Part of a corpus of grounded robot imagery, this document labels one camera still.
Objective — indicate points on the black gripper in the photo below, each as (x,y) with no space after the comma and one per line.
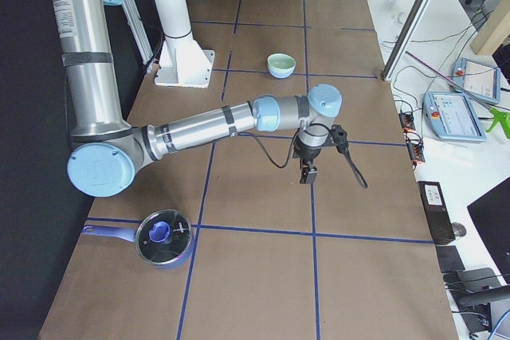
(308,153)

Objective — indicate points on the pale green bowl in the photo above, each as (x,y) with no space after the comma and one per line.
(280,60)

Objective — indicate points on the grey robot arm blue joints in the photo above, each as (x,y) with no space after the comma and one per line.
(108,152)

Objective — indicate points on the light blue bowl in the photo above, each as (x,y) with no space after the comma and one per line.
(281,73)

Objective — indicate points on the orange black connector box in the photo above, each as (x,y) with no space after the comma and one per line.
(415,151)

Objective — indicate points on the black power strip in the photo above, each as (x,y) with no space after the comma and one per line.
(436,212)

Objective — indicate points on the teach pendant near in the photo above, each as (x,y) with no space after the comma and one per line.
(452,117)

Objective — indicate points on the teach pendant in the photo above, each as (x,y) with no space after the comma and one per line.
(483,80)
(452,117)

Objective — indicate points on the purple saucepan with glass lid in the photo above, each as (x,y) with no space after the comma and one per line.
(164,239)

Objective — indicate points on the black monitor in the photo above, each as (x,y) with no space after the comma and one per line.
(490,215)

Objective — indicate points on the teach pendant far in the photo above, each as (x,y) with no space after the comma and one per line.
(483,80)

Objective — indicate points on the green plastic clamp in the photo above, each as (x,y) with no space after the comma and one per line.
(500,118)

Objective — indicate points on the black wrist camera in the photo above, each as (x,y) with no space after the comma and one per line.
(339,138)

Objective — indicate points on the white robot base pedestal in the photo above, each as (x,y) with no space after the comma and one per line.
(182,62)

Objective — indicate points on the aluminium frame post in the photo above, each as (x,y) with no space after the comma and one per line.
(415,15)

